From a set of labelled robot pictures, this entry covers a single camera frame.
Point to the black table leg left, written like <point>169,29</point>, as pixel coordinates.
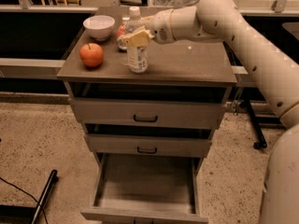
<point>42,201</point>

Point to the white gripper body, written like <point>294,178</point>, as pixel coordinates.
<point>159,26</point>

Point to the top grey drawer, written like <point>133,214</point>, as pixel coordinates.
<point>148,113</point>

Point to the bottom grey drawer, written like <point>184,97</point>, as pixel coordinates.
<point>140,189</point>

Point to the red apple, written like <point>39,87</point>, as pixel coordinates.
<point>91,54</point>

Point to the grey drawer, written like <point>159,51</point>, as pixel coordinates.
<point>145,145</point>
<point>148,113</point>
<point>140,189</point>

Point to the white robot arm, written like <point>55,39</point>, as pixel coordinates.
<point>274,73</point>

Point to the white bowl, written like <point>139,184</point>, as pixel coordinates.
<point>99,27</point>

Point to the black caster leg right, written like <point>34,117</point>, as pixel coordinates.
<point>260,142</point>

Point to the middle grey drawer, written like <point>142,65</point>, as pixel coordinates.
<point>145,145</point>

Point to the grey drawer cabinet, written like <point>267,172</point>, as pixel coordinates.
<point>182,72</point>

